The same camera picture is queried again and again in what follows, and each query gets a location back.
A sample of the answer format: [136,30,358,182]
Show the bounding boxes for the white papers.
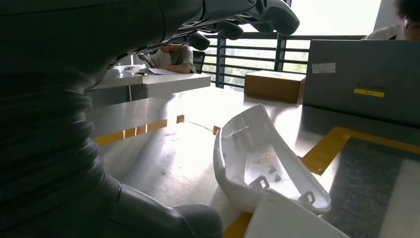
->
[141,67,176,75]

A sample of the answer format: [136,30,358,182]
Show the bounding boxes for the black office chair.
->
[193,51,206,74]

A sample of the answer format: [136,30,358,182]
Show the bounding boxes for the cardboard box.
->
[244,70,307,105]

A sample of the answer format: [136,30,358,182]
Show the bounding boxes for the grey laptop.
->
[303,39,420,127]

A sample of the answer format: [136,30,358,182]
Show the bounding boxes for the dark window railing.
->
[200,33,367,89]

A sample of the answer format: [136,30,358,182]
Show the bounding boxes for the white desk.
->
[88,64,212,108]

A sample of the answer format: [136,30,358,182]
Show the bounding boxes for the person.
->
[362,0,420,42]
[138,44,197,74]

